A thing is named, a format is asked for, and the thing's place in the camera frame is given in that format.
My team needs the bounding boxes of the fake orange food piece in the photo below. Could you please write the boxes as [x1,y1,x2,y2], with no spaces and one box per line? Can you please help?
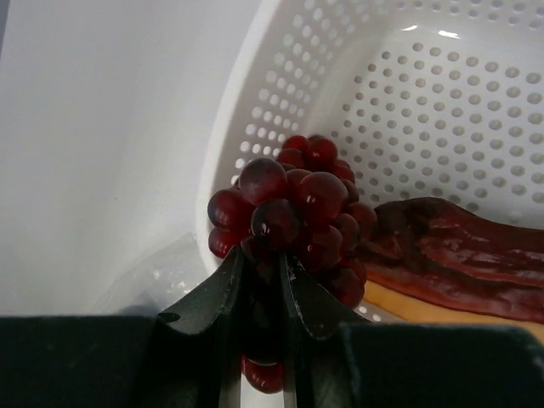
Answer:
[356,197,543,324]

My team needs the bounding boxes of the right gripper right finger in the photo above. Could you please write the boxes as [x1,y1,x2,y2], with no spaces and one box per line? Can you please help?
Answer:
[278,255,543,407]

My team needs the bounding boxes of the white perforated plastic basket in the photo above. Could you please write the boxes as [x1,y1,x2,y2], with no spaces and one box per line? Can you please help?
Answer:
[196,1,543,272]

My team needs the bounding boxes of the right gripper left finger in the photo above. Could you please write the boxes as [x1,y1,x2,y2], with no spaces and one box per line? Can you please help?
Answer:
[1,248,245,407]

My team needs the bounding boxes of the fake purple grapes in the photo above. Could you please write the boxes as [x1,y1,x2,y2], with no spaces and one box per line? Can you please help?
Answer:
[207,135,376,394]

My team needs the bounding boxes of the clear zip top bag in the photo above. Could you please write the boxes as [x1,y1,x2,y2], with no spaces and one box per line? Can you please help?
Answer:
[91,234,207,315]

